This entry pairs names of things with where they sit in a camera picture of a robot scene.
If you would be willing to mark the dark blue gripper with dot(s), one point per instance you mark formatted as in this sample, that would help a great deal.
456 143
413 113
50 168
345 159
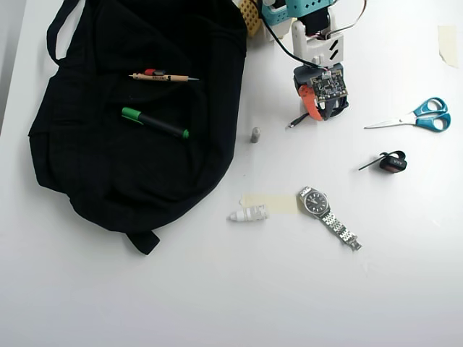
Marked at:
336 108

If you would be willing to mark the red and black USB stick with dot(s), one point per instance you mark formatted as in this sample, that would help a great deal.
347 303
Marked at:
152 71

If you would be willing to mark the white and teal robot arm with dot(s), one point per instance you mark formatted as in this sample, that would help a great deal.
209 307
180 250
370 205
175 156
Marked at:
314 43

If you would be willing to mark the black fabric bag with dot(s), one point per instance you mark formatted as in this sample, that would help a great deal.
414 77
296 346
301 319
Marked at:
126 162

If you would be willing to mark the small grey cylinder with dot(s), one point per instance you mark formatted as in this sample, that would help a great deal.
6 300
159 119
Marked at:
256 135

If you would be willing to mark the small black clip device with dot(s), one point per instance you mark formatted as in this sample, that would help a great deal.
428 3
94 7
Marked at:
392 164

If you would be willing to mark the silver metal wristwatch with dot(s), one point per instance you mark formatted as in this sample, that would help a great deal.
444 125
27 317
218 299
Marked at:
314 201

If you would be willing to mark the beige masking tape strip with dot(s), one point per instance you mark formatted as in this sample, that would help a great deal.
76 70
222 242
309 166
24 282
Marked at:
278 204
448 45

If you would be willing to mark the yellow perforated printed part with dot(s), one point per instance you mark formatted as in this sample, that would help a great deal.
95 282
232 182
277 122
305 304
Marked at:
251 16

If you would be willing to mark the beige wooden pen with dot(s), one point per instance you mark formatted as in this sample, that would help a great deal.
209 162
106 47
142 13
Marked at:
162 77

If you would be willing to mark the black marker with green cap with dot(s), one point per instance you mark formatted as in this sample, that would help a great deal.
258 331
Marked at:
159 124

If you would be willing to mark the bare camera circuit board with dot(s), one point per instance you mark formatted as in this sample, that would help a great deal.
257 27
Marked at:
330 87

